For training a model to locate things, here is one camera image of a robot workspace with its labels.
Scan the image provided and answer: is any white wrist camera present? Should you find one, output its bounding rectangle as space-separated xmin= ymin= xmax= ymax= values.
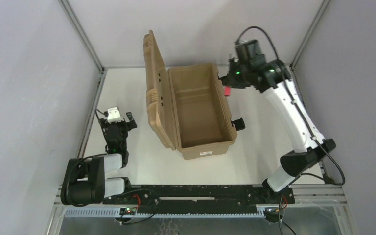
xmin=107 ymin=107 xmax=124 ymax=123
xmin=235 ymin=39 xmax=262 ymax=62

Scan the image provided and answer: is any black front toolbox latch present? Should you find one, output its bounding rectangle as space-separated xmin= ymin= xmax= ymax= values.
xmin=231 ymin=117 xmax=246 ymax=131

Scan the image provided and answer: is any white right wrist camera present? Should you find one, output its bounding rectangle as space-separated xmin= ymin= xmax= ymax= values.
xmin=235 ymin=39 xmax=262 ymax=62

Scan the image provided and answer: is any black rear toolbox latch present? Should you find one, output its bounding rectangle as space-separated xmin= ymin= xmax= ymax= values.
xmin=218 ymin=76 xmax=228 ymax=86

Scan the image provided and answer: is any tan plastic toolbox bin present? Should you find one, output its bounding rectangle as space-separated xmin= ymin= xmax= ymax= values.
xmin=143 ymin=30 xmax=237 ymax=160

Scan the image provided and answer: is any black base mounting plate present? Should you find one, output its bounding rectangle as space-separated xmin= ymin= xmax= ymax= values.
xmin=102 ymin=185 xmax=295 ymax=215

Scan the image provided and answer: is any red handled black screwdriver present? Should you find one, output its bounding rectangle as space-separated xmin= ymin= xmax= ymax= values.
xmin=224 ymin=86 xmax=231 ymax=97

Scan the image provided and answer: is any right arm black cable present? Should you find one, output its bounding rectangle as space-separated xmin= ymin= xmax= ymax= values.
xmin=235 ymin=25 xmax=346 ymax=186

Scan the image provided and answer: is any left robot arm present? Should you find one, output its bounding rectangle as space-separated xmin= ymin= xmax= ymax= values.
xmin=60 ymin=107 xmax=137 ymax=207

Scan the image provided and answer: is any aluminium frame rail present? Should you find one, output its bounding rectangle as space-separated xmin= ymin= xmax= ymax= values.
xmin=76 ymin=68 xmax=107 ymax=158

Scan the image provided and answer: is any black toolbox latch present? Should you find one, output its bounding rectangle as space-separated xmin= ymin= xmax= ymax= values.
xmin=218 ymin=76 xmax=228 ymax=86
xmin=231 ymin=117 xmax=246 ymax=131

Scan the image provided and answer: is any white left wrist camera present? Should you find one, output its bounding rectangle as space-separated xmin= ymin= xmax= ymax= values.
xmin=107 ymin=107 xmax=124 ymax=123

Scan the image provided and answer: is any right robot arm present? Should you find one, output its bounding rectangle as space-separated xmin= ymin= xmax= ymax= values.
xmin=223 ymin=58 xmax=336 ymax=201

